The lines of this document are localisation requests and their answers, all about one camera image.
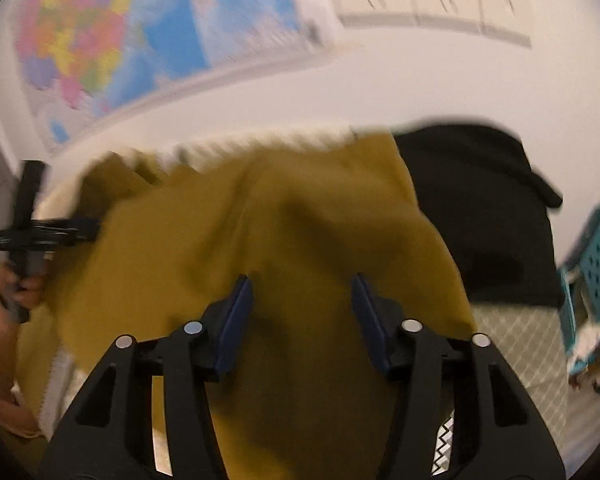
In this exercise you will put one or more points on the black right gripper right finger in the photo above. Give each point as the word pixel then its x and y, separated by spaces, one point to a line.
pixel 498 432

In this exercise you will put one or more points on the mustard yellow garment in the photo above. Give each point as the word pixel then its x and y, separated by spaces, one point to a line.
pixel 280 259

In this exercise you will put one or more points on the patterned bed sheet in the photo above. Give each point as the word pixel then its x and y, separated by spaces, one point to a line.
pixel 520 359

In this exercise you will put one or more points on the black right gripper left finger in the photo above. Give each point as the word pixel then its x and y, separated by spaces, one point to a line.
pixel 106 433

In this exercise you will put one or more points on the black garment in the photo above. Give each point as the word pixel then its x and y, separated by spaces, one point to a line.
pixel 476 185

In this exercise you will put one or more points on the teal perforated basket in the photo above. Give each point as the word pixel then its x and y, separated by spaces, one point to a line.
pixel 580 314

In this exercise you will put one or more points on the person's left hand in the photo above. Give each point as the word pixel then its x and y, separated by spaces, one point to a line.
pixel 29 294

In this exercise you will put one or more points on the colourful wall map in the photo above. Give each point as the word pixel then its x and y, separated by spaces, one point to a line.
pixel 85 61

